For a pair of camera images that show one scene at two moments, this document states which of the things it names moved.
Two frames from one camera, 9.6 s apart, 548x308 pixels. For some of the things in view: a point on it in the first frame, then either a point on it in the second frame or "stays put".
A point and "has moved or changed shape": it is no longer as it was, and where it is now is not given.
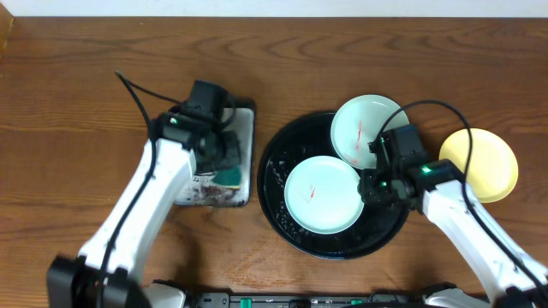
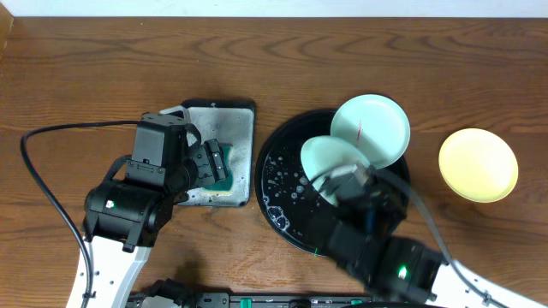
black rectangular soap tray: [201, 189] stays put
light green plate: [322, 195] -> [324, 155]
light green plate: [359, 121] stays put
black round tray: [299, 140] stays put
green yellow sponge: [229, 178] has moved or changed shape
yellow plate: [493, 170] stays put
